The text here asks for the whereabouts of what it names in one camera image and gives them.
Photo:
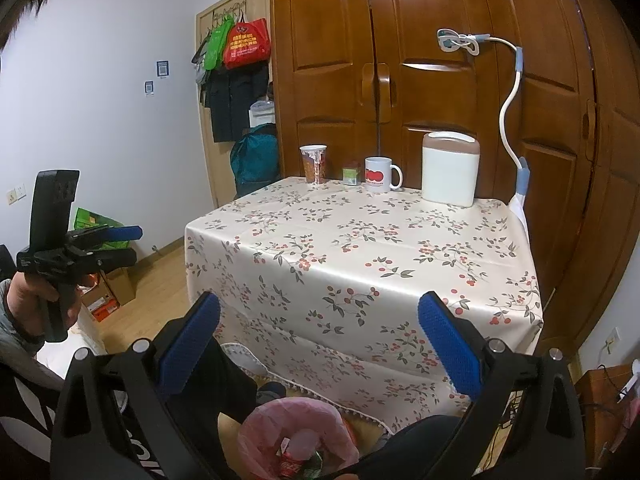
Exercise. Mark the red shopping bag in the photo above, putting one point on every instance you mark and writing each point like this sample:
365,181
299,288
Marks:
247,42

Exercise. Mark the wall socket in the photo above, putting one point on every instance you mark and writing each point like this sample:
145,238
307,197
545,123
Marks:
612,341
16,195

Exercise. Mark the dark hanging clothes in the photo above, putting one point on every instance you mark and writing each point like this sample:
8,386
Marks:
235,105

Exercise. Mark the green shopping bag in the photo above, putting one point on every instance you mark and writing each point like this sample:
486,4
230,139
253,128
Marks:
215,46

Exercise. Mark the blue grey footwear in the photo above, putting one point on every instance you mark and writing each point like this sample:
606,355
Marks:
271,392

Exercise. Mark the person's left forearm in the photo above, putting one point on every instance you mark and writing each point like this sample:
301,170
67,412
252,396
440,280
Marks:
17,345

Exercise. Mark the teal backpack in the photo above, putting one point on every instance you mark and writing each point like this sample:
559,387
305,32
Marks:
255,157

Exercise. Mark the cardboard box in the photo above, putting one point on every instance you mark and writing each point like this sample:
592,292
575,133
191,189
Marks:
121,282

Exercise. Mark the orange shoe box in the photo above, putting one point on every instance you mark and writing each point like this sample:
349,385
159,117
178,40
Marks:
102,306

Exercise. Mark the white gooseneck phone holder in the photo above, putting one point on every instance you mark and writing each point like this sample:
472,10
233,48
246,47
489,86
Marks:
457,41

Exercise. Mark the green wrapper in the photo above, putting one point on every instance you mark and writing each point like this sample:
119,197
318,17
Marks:
318,459

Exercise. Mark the light wooden door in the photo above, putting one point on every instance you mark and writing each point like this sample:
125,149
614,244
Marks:
220,172

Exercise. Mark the blue wall sticker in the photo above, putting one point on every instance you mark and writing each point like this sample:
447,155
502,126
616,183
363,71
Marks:
162,69
150,88

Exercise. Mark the white mug red print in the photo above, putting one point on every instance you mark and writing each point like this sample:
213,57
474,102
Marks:
377,175

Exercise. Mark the small green box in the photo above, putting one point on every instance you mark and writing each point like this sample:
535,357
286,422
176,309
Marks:
351,174

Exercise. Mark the red drink can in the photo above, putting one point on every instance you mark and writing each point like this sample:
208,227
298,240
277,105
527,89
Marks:
290,466

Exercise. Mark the floral tablecloth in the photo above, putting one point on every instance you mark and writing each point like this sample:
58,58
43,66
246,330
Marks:
350,240

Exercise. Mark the white canister brown lid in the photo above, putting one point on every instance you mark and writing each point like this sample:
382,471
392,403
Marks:
450,175

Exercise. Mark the over-door hook rack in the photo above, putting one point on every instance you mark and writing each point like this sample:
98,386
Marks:
230,12

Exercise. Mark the person's left hand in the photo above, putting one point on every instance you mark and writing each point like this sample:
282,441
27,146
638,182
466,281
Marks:
30,297

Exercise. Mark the brown wooden wardrobe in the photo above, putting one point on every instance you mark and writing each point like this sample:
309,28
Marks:
425,20

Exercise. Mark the white fuzzy slipper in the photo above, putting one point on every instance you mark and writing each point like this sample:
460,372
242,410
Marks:
240,357

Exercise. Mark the person's black printed jacket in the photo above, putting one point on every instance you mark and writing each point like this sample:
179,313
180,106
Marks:
25,435

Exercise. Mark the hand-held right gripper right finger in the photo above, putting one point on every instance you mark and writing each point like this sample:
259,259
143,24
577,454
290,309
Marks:
450,350

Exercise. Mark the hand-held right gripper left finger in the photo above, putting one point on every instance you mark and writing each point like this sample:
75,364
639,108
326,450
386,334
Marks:
192,345

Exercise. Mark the grey hanging bag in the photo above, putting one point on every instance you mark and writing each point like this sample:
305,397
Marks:
200,62

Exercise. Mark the wooden nightstand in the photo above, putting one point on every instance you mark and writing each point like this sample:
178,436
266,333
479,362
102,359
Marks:
600,390

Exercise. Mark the white hanging bag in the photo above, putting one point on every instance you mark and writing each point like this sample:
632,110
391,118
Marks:
262,115

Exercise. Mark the printed paper noodle cup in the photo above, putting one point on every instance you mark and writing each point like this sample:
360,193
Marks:
313,166

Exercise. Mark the white bedding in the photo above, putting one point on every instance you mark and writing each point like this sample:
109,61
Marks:
87,347

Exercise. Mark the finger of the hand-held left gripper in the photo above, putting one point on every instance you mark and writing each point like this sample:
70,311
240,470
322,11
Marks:
117,256
125,233

